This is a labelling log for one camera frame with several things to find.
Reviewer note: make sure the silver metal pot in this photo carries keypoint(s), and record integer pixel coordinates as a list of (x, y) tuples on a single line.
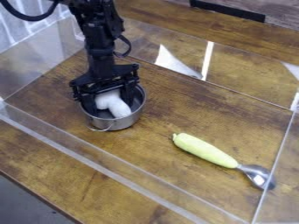
[(104, 122)]

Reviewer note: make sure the black bar at background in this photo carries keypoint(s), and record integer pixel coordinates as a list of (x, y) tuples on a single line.
[(249, 15)]

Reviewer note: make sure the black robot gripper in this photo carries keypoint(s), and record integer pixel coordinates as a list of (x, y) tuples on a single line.
[(88, 85)]

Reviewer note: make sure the yellow handled metal spoon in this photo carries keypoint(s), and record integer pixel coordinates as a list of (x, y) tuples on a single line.
[(205, 151)]

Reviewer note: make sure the white plush mushroom brown cap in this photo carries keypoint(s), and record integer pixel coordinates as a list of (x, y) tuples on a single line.
[(110, 101)]

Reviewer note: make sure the clear acrylic enclosure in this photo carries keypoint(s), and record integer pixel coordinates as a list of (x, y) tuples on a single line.
[(221, 81)]

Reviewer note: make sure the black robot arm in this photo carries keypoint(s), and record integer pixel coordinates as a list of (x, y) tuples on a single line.
[(101, 27)]

